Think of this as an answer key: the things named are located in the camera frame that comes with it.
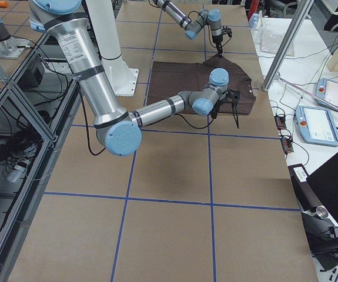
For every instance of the far teach pendant tablet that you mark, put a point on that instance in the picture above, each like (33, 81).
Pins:
(328, 90)

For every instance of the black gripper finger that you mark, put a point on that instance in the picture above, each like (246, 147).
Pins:
(219, 50)

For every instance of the teach pendant tablet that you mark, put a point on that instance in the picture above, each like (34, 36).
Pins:
(316, 126)
(328, 90)

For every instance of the aluminium frame post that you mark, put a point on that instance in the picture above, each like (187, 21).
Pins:
(295, 24)

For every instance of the metal reacher grabber stick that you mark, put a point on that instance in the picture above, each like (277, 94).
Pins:
(310, 94)

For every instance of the dark brown t-shirt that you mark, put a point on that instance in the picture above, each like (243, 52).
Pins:
(169, 78)

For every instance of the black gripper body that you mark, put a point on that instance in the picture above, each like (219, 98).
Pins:
(230, 98)
(217, 39)

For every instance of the clear plastic bag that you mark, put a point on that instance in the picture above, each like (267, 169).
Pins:
(270, 40)

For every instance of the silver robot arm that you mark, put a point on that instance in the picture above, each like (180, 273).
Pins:
(87, 35)
(210, 18)

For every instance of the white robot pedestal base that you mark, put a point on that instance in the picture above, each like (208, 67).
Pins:
(122, 78)

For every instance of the near teach pendant tablet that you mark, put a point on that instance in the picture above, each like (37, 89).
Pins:
(316, 126)

